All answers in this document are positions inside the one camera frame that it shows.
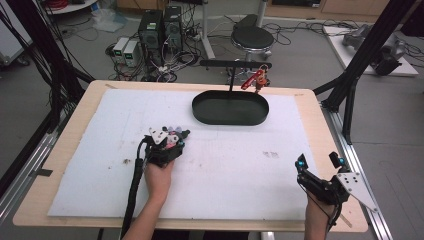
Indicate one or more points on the black computer tower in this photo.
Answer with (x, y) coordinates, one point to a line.
(173, 26)
(150, 33)

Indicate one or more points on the person's left hand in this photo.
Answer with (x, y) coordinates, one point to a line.
(159, 181)

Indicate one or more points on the round white table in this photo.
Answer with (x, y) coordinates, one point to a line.
(71, 5)

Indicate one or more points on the black rack with oval tray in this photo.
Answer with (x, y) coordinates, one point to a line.
(230, 110)

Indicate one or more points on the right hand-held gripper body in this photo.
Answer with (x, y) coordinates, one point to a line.
(353, 186)

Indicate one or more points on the white board with grey robot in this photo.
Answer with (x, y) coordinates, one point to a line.
(376, 46)

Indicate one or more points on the black round stool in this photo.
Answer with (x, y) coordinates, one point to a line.
(252, 36)

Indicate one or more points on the clear plastic bag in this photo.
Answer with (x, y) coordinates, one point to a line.
(108, 20)

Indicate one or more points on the white power supply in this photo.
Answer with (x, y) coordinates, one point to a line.
(120, 50)
(131, 54)

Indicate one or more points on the white foam mat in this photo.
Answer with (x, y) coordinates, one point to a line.
(216, 173)

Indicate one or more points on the dark plush toy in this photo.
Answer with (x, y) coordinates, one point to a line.
(173, 135)

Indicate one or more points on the black metal frame post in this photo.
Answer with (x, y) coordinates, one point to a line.
(43, 60)
(366, 56)

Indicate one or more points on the black tape strip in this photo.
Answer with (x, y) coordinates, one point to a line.
(42, 172)

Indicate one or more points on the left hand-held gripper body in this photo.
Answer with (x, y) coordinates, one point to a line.
(165, 151)

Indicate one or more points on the person's right hand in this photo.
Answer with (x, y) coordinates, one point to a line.
(318, 208)

